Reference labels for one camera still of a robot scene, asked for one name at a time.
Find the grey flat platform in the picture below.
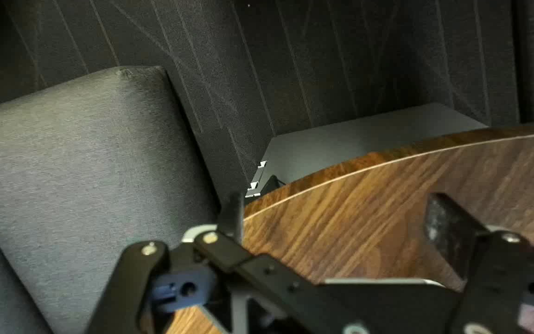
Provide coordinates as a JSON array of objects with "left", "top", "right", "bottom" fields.
[{"left": 246, "top": 102, "right": 488, "bottom": 201}]

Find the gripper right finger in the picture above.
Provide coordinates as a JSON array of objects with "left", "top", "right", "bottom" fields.
[{"left": 424, "top": 192, "right": 534, "bottom": 334}]

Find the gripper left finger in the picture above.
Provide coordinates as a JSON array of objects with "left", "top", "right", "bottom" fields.
[{"left": 85, "top": 191, "right": 370, "bottom": 334}]

